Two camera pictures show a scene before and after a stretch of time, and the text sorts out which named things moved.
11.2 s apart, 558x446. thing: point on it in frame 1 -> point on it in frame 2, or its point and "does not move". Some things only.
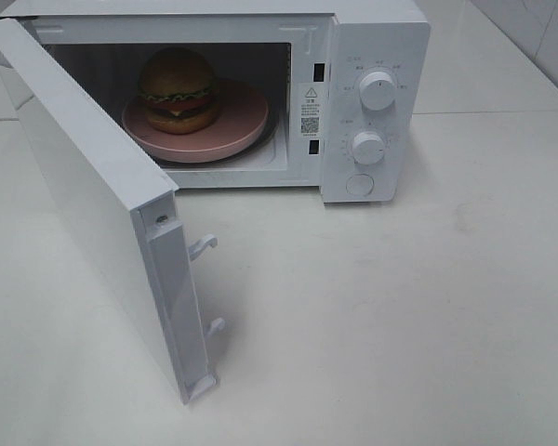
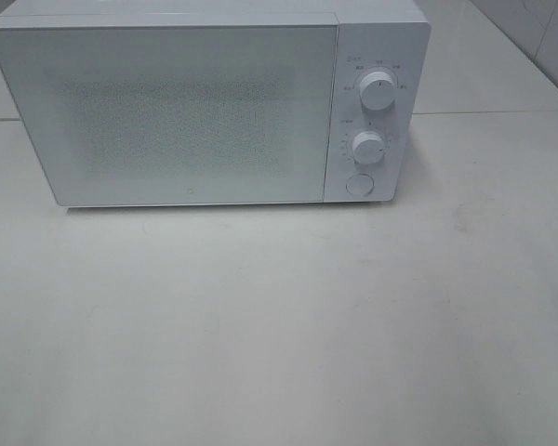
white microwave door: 127,204 -> 176,114
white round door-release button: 359,185 does not move
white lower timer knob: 367,148 does not move
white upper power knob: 377,90 does not move
